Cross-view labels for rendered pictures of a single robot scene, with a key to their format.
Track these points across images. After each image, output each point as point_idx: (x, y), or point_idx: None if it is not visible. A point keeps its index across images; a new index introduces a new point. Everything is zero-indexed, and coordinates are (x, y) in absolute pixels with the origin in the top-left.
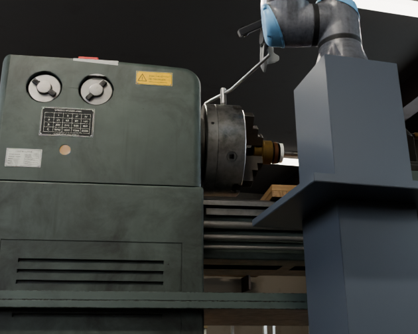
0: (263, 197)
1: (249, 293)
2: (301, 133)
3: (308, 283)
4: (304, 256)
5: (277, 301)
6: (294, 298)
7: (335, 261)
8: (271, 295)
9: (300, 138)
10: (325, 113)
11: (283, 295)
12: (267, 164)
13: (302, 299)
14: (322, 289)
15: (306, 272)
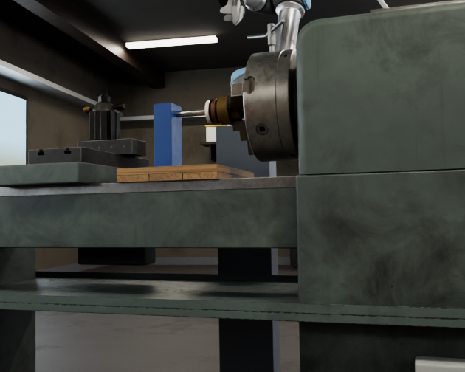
0: (243, 171)
1: (295, 275)
2: (270, 164)
3: (271, 269)
4: (271, 251)
5: (274, 281)
6: (260, 279)
7: (277, 258)
8: (278, 277)
9: (270, 167)
10: (275, 169)
11: (269, 277)
12: (224, 124)
13: (254, 280)
14: (274, 273)
15: (271, 262)
